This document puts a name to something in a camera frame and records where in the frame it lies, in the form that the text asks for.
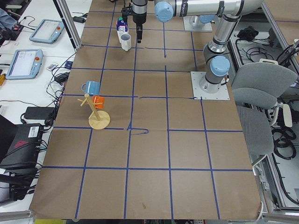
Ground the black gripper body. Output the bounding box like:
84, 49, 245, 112
132, 0, 147, 25

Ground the white cup grey inside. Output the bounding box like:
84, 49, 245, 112
120, 34, 131, 51

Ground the white blue milk carton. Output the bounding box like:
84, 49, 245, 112
116, 17, 128, 41

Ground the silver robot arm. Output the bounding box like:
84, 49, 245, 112
154, 0, 262, 93
136, 14, 214, 43

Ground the blue mug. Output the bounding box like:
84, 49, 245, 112
82, 81, 100, 95

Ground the orange mug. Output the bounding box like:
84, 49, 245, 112
92, 95, 105, 109

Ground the upper blue teach pendant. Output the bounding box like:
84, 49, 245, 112
29, 19, 64, 44

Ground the blue teach pendant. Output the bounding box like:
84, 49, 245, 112
6, 49, 43, 80
29, 19, 64, 44

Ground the white remote control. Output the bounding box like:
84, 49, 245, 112
46, 62, 58, 71

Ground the wooden mug tree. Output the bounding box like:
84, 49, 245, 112
77, 94, 110, 130

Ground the black cloth bundle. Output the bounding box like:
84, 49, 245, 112
237, 26, 259, 41

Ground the lower blue teach pendant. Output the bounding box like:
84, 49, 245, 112
6, 49, 43, 80

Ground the grey office chair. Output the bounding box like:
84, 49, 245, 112
231, 59, 298, 167

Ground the black power adapter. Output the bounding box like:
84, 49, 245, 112
24, 107, 54, 120

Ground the black computer box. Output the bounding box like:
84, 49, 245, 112
0, 123, 43, 173

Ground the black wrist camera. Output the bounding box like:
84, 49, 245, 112
121, 3, 133, 23

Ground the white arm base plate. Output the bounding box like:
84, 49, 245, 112
191, 71, 230, 100
183, 14, 214, 32

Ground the aluminium frame post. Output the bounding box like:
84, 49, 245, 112
53, 0, 82, 49

